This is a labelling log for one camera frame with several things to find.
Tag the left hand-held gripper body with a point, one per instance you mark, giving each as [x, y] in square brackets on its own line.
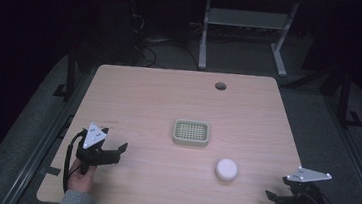
[93, 137]

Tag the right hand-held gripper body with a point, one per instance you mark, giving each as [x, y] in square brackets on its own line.
[303, 201]

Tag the round white soap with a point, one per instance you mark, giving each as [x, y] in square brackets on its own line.
[226, 169]

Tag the green soap dish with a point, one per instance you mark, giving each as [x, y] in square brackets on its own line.
[191, 133]

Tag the person's left hand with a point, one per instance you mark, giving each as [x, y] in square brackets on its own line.
[81, 182]

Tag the grey tape strip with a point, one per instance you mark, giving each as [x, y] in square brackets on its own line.
[51, 170]

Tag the black metal stand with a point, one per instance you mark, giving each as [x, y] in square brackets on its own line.
[346, 101]
[69, 78]

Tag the white metal table frame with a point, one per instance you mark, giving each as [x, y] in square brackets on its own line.
[247, 18]

